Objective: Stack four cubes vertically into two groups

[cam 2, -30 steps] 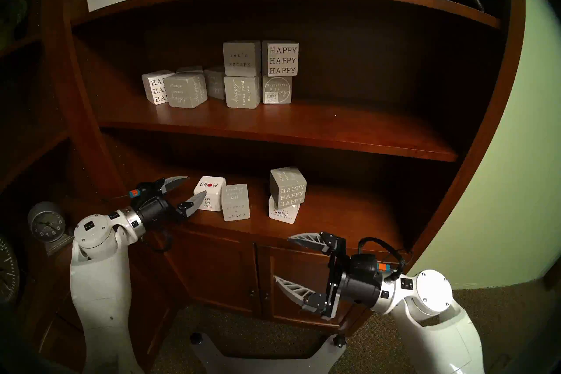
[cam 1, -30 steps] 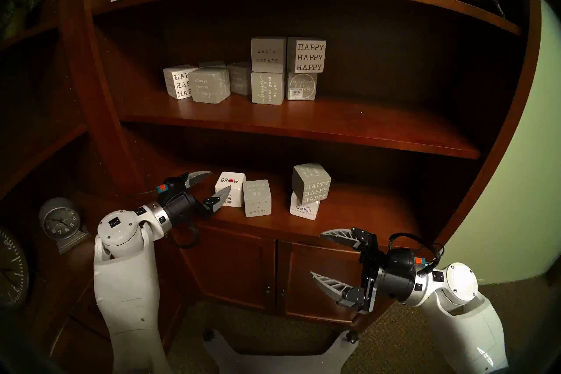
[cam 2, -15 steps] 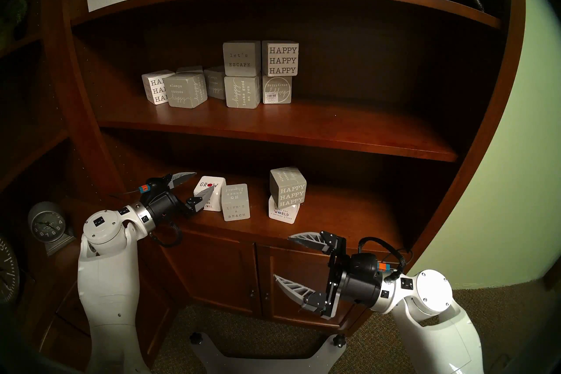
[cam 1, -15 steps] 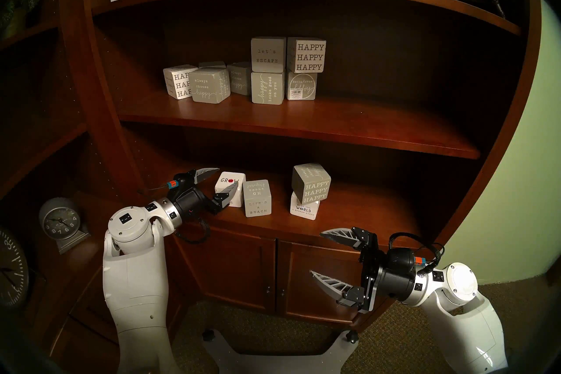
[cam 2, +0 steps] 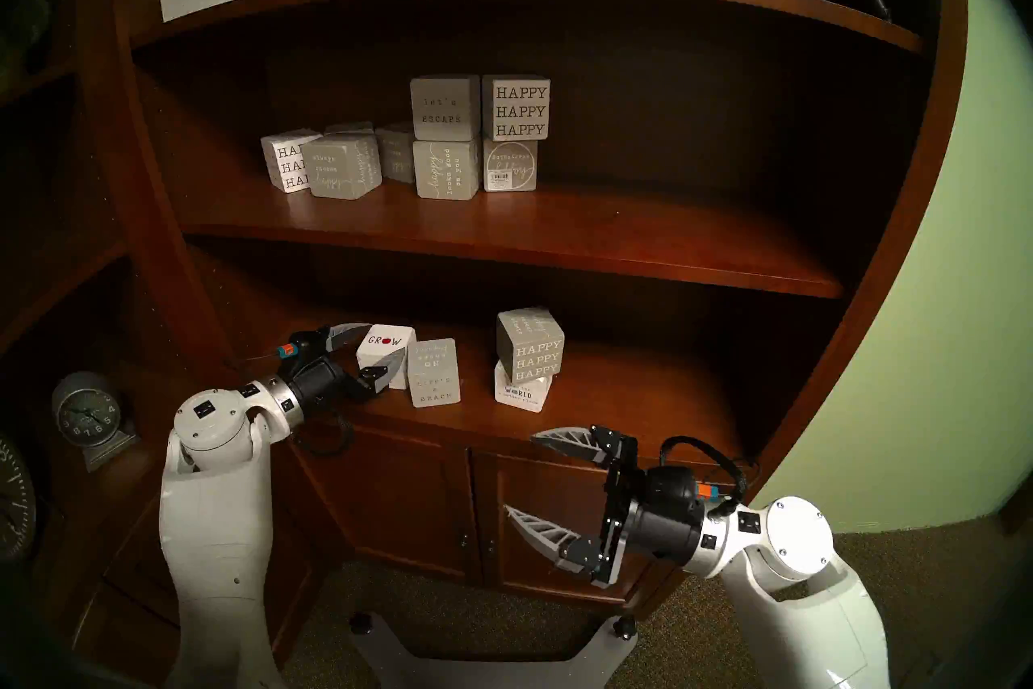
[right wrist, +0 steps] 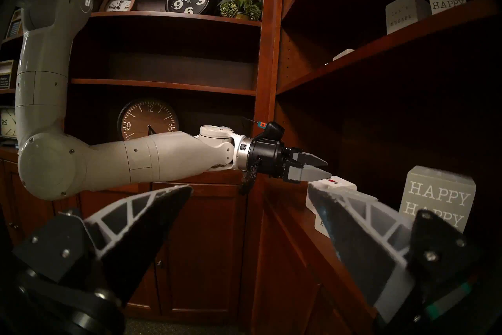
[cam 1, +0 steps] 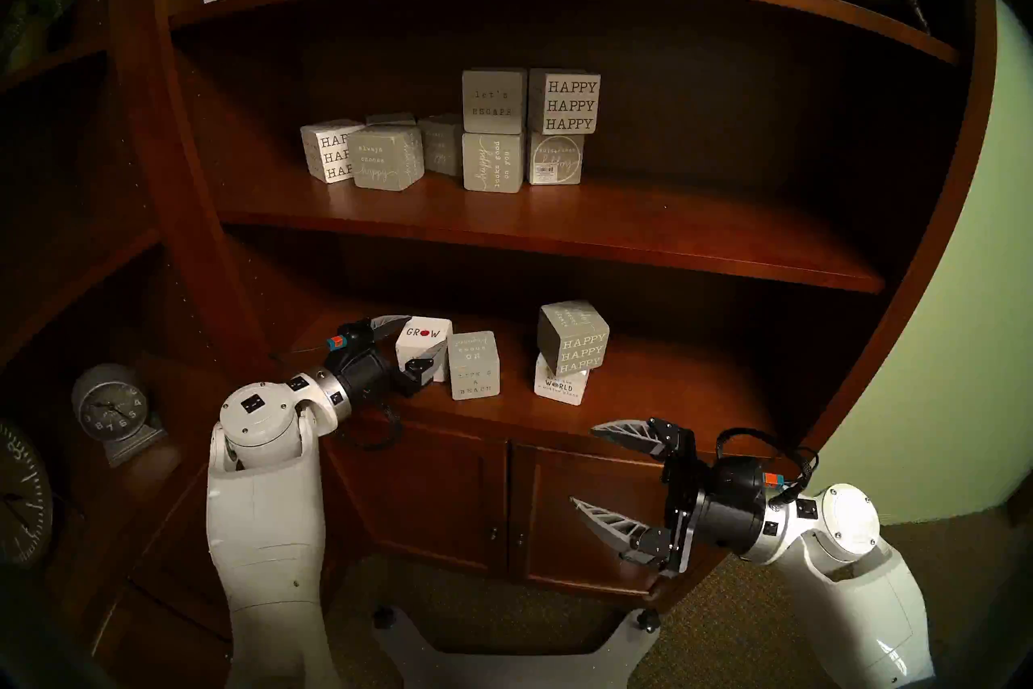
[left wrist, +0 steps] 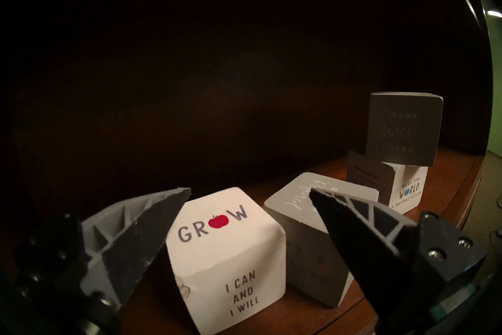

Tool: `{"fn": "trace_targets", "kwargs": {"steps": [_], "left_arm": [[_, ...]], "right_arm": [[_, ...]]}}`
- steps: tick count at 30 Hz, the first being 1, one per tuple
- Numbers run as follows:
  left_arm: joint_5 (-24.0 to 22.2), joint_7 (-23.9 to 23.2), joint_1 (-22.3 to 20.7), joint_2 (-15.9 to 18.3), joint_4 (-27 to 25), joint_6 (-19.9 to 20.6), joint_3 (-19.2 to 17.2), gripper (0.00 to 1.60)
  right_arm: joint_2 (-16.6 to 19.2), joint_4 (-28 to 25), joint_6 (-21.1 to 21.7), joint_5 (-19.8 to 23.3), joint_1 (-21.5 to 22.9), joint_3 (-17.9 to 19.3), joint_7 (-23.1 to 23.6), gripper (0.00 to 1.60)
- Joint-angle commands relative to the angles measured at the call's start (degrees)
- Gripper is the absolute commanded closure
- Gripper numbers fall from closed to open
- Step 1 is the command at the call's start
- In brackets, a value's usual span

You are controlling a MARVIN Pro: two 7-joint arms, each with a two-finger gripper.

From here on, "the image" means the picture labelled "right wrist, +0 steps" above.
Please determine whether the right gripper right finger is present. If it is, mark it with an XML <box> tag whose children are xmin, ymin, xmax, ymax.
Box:
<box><xmin>307</xmin><ymin>182</ymin><xmax>482</xmax><ymax>324</ymax></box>

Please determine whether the grey HAPPY print cube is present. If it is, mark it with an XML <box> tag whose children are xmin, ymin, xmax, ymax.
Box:
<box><xmin>399</xmin><ymin>165</ymin><xmax>477</xmax><ymax>236</ymax></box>

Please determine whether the grey LIFE'S A BEACH cube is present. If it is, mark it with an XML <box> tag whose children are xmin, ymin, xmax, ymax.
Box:
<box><xmin>314</xmin><ymin>214</ymin><xmax>333</xmax><ymax>239</ymax></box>

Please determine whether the white GROW cube I CAN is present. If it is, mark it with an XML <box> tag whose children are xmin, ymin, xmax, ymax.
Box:
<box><xmin>306</xmin><ymin>178</ymin><xmax>358</xmax><ymax>216</ymax></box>

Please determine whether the large brown round clock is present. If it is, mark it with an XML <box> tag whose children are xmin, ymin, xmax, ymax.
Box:
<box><xmin>118</xmin><ymin>99</ymin><xmax>180</xmax><ymax>141</ymax></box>

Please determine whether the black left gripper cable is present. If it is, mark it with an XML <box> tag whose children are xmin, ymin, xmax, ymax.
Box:
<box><xmin>239</xmin><ymin>160</ymin><xmax>261</xmax><ymax>195</ymax></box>

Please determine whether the small framed picture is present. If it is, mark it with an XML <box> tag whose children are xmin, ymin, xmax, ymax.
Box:
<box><xmin>0</xmin><ymin>59</ymin><xmax>16</xmax><ymax>90</ymax></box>
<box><xmin>6</xmin><ymin>8</ymin><xmax>24</xmax><ymax>40</ymax></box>

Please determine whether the wooden shelf board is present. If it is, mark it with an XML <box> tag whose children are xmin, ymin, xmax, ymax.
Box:
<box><xmin>276</xmin><ymin>0</ymin><xmax>502</xmax><ymax>97</ymax></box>

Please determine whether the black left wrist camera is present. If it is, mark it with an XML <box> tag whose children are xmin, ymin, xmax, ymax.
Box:
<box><xmin>255</xmin><ymin>121</ymin><xmax>285</xmax><ymax>141</ymax></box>

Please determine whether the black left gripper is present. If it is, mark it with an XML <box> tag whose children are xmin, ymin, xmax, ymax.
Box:
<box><xmin>249</xmin><ymin>138</ymin><xmax>333</xmax><ymax>183</ymax></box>

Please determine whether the grey LET'S ESCAPE cube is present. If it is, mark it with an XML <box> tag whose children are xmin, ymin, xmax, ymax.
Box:
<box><xmin>386</xmin><ymin>0</ymin><xmax>431</xmax><ymax>35</ymax></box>

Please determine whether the white square clock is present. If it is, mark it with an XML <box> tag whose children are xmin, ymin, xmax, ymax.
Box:
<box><xmin>0</xmin><ymin>107</ymin><xmax>18</xmax><ymax>138</ymax></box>

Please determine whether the green potted plant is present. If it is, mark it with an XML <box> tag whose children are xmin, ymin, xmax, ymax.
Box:
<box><xmin>217</xmin><ymin>0</ymin><xmax>262</xmax><ymax>21</ymax></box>

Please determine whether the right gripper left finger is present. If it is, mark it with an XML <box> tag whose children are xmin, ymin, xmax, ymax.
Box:
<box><xmin>13</xmin><ymin>185</ymin><xmax>193</xmax><ymax>304</ymax></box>

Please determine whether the dark wooden bookcase unit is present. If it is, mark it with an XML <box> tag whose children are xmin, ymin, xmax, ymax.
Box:
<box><xmin>251</xmin><ymin>0</ymin><xmax>502</xmax><ymax>335</ymax></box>
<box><xmin>0</xmin><ymin>0</ymin><xmax>283</xmax><ymax>319</ymax></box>

